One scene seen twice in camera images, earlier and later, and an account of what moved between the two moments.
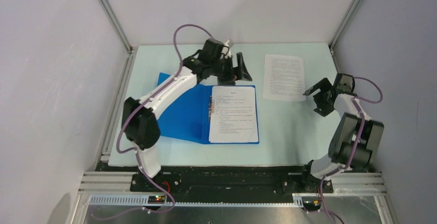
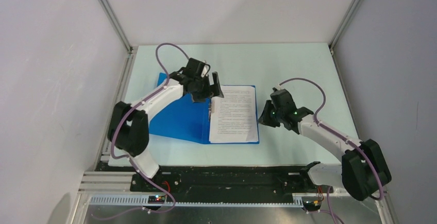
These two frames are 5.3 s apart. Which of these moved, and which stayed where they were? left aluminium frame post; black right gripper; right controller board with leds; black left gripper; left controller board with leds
Moved: black right gripper; black left gripper
Stayed: left controller board with leds; left aluminium frame post; right controller board with leds
